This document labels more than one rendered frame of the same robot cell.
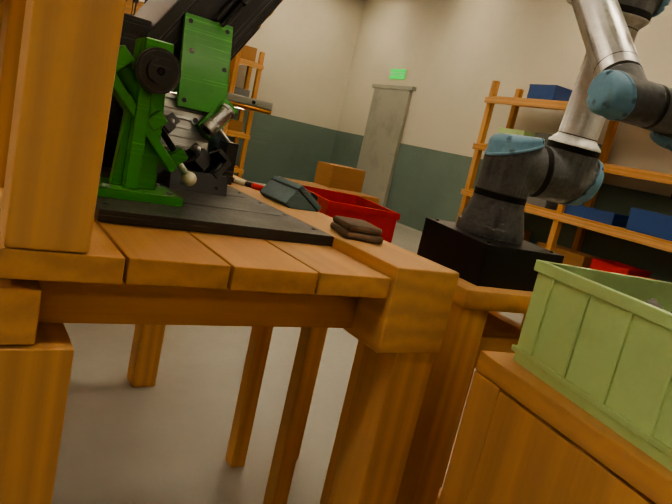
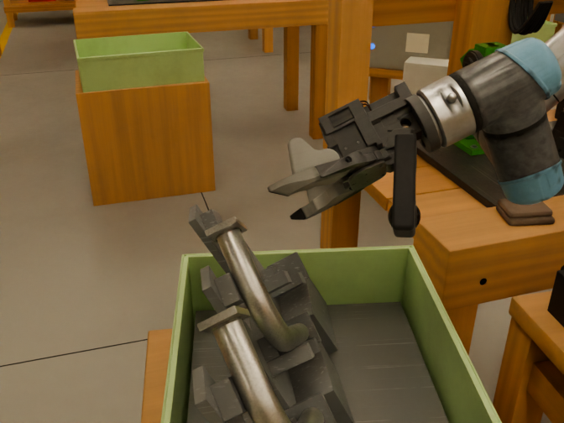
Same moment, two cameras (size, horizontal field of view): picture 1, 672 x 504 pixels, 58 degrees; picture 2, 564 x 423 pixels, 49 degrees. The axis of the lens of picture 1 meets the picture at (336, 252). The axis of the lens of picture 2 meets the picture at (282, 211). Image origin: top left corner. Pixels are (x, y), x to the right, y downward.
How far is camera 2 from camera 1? 171 cm
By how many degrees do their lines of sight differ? 99
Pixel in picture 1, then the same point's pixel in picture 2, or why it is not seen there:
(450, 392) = (502, 394)
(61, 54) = (330, 65)
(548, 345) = (367, 300)
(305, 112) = not seen: outside the picture
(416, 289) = (425, 243)
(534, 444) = not seen: hidden behind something
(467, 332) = (514, 343)
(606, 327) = (317, 273)
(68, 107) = (331, 86)
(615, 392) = not seen: hidden behind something
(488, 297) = (526, 319)
